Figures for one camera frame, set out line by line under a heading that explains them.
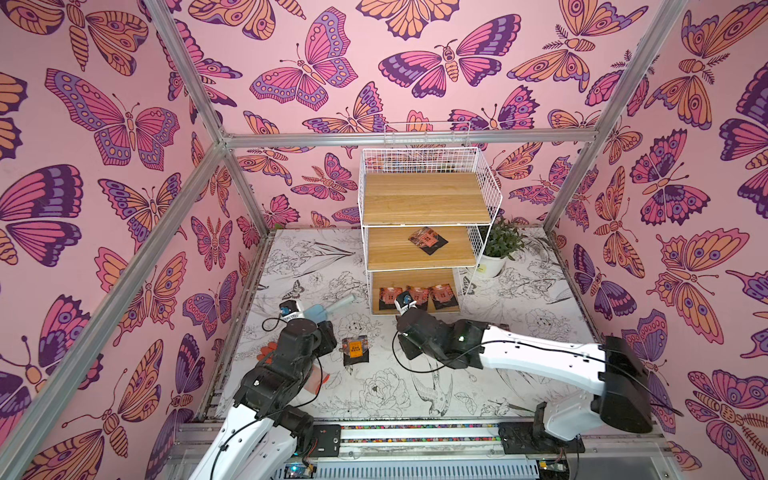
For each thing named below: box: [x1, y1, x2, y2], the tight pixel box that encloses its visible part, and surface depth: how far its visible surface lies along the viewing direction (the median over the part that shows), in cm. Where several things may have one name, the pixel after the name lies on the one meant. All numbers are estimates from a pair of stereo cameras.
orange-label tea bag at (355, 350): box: [339, 335, 369, 366], surface depth 90 cm
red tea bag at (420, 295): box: [410, 287, 429, 306], surface depth 102 cm
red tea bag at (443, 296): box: [430, 283, 459, 310], surface depth 102 cm
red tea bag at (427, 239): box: [408, 226, 448, 256], surface depth 85 cm
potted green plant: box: [478, 215, 528, 278], surface depth 94 cm
